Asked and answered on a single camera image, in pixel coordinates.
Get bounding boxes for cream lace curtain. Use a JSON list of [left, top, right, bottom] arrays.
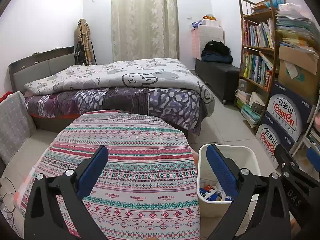
[[111, 0, 180, 63]]

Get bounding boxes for wooden bookshelf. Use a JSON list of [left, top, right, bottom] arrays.
[[235, 0, 287, 130]]

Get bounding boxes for grey storage box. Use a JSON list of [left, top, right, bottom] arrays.
[[238, 79, 252, 93]]

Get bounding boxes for brown cardboard box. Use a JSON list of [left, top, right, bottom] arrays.
[[277, 45, 320, 105]]

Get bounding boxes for grey upholstered bed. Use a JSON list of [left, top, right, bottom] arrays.
[[9, 46, 215, 140]]

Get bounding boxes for blue water carton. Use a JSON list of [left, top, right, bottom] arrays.
[[265, 81, 317, 153], [255, 115, 290, 170]]

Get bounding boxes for white pink drawer cabinet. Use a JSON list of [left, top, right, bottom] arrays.
[[191, 26, 225, 60]]

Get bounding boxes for black coat rack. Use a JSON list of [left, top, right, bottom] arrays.
[[89, 40, 97, 65]]

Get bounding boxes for grey checked cushion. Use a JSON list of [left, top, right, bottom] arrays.
[[0, 91, 37, 165]]

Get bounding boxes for purple patterned blanket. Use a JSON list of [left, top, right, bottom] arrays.
[[25, 87, 215, 135]]

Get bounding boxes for black hanging bag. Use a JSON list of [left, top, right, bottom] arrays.
[[74, 41, 87, 65]]

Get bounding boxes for dark blue folded clothes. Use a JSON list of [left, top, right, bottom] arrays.
[[201, 51, 233, 64]]

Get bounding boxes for beige open box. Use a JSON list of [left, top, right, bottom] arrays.
[[250, 92, 267, 113]]

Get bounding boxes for books lying atop bookshelf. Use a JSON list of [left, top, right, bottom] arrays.
[[250, 0, 285, 13]]

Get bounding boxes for cartoon print grey quilt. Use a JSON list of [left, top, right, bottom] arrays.
[[24, 58, 215, 105]]

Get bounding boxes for plaid beige coat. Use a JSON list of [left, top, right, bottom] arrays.
[[76, 19, 92, 65]]

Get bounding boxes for row of thin booklets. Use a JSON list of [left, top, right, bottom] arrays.
[[306, 127, 320, 147]]

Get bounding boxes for blue carton box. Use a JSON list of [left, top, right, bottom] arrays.
[[200, 186, 220, 200]]

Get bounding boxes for black storage bench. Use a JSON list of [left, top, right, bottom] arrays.
[[195, 59, 240, 103]]

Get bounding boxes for table with patterned cloth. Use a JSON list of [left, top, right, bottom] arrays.
[[21, 109, 200, 240]]

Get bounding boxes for stack of paper folders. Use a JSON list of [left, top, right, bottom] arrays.
[[275, 4, 320, 55]]

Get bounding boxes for floor pile of books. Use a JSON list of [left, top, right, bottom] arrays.
[[235, 89, 262, 129]]

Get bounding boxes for row of colourful books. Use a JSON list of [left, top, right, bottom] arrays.
[[242, 51, 274, 92]]

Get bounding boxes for black duffel bag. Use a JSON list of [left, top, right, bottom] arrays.
[[204, 40, 230, 55]]

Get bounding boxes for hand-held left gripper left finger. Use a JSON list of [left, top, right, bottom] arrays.
[[24, 145, 109, 240]]

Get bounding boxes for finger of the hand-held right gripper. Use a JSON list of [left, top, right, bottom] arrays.
[[306, 147, 320, 167], [275, 145, 300, 178]]

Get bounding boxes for beige sofa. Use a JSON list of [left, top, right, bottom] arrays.
[[0, 130, 65, 178]]

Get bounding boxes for white plastic bin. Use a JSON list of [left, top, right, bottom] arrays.
[[197, 144, 262, 218]]

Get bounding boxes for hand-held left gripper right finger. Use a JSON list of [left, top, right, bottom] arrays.
[[206, 144, 292, 240]]

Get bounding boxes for black cable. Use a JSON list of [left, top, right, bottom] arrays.
[[0, 176, 23, 220]]

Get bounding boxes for tall row of books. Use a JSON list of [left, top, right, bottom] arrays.
[[244, 17, 275, 49]]

